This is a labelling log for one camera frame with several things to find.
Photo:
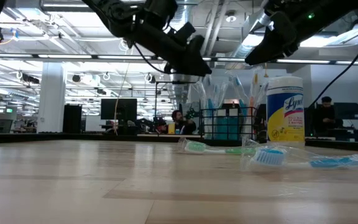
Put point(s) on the smooth silver air duct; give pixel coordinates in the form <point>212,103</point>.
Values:
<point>264,19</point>

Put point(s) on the blue toothbrush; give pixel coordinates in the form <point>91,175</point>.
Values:
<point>237,82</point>
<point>269,157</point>

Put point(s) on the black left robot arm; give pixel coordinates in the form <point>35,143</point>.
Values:
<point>120,15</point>

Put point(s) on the yellow cup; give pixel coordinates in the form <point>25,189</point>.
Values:
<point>171,128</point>

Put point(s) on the green toothbrush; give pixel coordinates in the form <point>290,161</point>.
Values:
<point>202,93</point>
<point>194,147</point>

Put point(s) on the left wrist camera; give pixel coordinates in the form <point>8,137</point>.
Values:
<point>183,31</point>

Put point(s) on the black desktop monitor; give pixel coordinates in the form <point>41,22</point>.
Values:
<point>120,109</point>

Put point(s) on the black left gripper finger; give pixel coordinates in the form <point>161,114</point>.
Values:
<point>194,62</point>

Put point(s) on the white square pillar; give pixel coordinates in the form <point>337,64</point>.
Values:
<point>51,93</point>

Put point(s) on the teal mouthwash bottle white cap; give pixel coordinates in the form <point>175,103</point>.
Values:
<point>221,129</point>
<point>233,129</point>

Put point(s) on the black metal frame stand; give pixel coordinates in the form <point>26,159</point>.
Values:
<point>179,82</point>

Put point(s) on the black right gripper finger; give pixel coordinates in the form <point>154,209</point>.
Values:
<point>275,46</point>

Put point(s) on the pale pink toothbrush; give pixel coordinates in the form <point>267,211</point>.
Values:
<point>263,90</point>

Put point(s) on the dark desktop monitor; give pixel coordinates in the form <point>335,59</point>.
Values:
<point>353,110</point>

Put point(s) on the black cabinet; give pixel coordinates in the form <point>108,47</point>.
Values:
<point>72,119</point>

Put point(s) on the long LED light bar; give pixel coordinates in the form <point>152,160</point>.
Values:
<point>64,56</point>

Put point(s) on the Lysol wipes canister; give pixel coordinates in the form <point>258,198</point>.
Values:
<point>286,118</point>

